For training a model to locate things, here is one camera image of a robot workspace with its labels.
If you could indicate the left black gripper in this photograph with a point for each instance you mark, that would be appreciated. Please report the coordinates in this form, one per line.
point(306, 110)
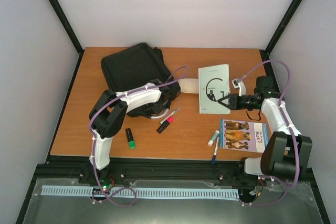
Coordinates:
point(156, 110)

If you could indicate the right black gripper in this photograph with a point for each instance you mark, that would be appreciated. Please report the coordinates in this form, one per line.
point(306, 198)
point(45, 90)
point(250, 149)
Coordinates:
point(234, 103)

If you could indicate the grey Gatsby book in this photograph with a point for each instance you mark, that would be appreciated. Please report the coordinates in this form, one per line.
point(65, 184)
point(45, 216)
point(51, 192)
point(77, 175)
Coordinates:
point(213, 85)

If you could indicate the purple dog picture book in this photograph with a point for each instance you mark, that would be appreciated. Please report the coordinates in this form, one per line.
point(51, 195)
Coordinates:
point(243, 136)

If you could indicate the black student bag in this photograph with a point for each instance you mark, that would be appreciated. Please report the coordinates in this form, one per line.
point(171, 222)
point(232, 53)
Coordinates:
point(133, 68)

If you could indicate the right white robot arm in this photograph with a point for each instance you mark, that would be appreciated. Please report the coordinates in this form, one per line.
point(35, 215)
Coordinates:
point(287, 153)

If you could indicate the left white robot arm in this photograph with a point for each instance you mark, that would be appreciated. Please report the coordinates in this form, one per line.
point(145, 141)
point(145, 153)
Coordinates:
point(107, 116)

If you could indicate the cream quilted pencil case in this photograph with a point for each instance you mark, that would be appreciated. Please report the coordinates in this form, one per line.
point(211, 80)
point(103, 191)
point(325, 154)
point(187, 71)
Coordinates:
point(189, 85)

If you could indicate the slim white pen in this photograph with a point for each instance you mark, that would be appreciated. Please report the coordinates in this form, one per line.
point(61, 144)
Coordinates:
point(169, 115)

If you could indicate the pink highlighter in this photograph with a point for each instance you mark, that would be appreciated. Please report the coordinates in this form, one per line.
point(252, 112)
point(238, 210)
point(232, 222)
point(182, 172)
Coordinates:
point(165, 124)

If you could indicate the white glue stick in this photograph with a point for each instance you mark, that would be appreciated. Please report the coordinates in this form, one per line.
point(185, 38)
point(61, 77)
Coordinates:
point(213, 138)

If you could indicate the blue whiteboard marker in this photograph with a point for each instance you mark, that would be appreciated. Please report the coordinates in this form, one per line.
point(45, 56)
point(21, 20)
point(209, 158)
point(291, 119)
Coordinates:
point(215, 151)

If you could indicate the green highlighter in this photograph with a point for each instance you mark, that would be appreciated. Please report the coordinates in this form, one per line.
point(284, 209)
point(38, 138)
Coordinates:
point(130, 138)

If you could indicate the silver bag handle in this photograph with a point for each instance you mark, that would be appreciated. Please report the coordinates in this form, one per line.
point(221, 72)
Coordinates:
point(162, 114)

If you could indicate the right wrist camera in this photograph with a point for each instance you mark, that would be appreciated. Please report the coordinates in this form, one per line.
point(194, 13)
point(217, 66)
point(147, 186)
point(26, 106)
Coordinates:
point(239, 84)

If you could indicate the right black frame post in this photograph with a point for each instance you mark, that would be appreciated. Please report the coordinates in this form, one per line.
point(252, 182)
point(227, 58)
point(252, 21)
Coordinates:
point(282, 25)

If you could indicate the black frame post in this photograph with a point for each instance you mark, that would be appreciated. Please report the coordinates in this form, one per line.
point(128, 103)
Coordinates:
point(67, 26)
point(282, 25)

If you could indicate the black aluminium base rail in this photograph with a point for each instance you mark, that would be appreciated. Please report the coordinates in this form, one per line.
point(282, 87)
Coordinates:
point(124, 171)

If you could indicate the light blue cable duct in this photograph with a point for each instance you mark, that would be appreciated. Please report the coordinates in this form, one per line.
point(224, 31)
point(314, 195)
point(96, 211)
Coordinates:
point(142, 193)

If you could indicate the left black frame post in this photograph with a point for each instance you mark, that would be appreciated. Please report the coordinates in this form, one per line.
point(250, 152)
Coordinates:
point(67, 26)

